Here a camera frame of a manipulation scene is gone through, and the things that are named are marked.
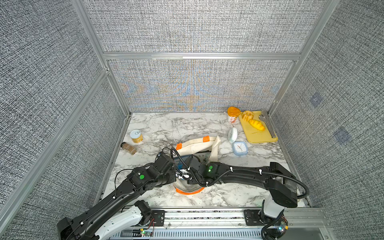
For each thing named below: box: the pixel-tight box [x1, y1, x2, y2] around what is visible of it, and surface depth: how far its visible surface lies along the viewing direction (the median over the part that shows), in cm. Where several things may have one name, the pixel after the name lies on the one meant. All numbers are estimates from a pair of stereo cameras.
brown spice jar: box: [120, 142, 137, 155], surface depth 97 cm
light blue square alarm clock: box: [232, 141, 249, 156], surface depth 99 cm
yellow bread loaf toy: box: [248, 119, 266, 131], surface depth 111 cm
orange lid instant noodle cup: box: [227, 106, 241, 124], surface depth 109 cm
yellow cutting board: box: [238, 111, 278, 144], surface depth 108 cm
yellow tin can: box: [130, 129, 144, 144], surface depth 102 cm
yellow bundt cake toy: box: [241, 110, 254, 121], surface depth 116 cm
